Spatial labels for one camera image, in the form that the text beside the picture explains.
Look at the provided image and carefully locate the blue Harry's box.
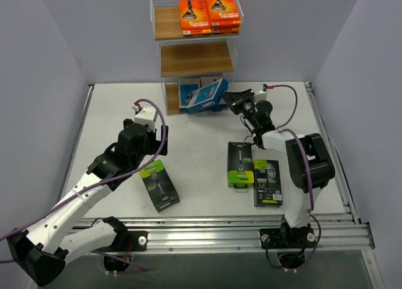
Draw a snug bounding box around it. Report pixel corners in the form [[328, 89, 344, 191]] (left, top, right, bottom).
[[185, 78, 229, 114], [178, 78, 200, 109]]

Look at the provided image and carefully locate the orange razor box on shelf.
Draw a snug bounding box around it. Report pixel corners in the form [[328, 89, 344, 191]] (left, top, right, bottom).
[[211, 24, 241, 35]]

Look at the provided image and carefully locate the grey blue razor box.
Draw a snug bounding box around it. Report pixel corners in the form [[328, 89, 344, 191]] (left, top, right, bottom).
[[200, 75, 228, 112]]

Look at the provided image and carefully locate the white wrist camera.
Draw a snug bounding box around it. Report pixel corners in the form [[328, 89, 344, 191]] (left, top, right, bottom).
[[132, 103, 158, 133], [254, 83, 272, 102]]

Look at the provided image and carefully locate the white wire wooden shelf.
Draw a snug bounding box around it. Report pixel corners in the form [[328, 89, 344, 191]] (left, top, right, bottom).
[[150, 0, 244, 115]]

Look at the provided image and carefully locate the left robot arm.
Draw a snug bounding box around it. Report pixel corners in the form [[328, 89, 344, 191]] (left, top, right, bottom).
[[6, 119, 168, 286]]

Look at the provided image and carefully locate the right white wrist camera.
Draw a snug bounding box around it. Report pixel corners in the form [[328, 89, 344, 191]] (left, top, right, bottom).
[[254, 83, 272, 102]]

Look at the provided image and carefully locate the black green razor box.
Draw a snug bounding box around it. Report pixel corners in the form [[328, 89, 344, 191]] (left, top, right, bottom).
[[139, 160, 180, 212], [227, 142, 254, 189]]

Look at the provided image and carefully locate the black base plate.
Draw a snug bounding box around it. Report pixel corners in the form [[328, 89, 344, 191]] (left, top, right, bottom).
[[125, 230, 148, 252], [259, 227, 316, 249]]

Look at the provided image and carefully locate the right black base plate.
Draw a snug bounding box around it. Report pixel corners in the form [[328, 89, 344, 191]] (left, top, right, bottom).
[[259, 227, 316, 249]]

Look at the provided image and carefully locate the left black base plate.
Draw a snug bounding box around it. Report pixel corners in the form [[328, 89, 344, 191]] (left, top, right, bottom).
[[125, 230, 148, 252]]

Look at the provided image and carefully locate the black box with face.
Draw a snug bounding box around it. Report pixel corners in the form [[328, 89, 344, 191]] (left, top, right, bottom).
[[254, 159, 283, 207]]

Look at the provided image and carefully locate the large orange Fusion5 razor box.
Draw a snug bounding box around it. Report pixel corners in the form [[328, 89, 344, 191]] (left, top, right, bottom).
[[178, 0, 212, 36]]

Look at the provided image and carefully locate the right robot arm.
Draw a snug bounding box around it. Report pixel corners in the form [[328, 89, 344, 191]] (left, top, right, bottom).
[[222, 84, 335, 247]]

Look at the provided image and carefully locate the narrow orange Fusion5 razor box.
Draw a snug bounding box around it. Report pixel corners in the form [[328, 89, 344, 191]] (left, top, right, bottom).
[[205, 0, 241, 26]]

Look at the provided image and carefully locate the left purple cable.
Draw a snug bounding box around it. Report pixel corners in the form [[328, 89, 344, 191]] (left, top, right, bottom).
[[0, 97, 172, 273]]

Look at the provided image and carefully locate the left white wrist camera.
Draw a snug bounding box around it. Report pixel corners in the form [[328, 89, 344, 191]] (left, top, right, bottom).
[[132, 103, 158, 133]]

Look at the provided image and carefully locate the black green razor box front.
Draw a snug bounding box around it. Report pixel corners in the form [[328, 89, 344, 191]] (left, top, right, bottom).
[[139, 160, 180, 212]]

